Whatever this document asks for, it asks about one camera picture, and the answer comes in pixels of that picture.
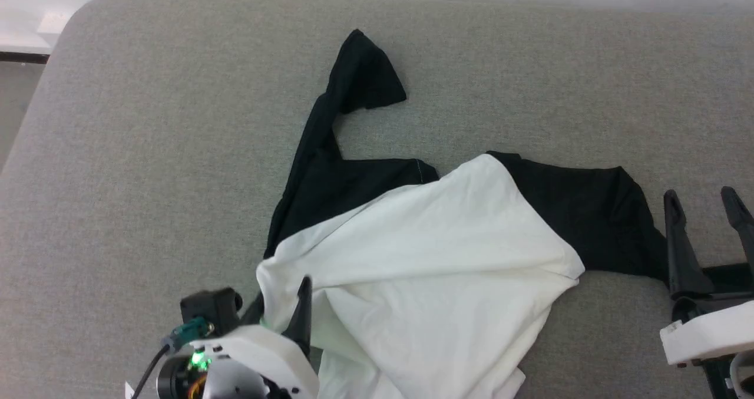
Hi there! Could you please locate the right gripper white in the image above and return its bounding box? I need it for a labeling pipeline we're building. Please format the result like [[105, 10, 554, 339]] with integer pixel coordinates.
[[660, 187, 754, 365]]

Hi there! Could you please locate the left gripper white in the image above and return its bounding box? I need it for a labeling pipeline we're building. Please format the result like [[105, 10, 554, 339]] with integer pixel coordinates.
[[156, 276, 320, 399]]

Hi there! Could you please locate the black and white t-shirt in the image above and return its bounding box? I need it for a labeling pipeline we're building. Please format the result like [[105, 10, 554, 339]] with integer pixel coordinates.
[[254, 29, 672, 399]]

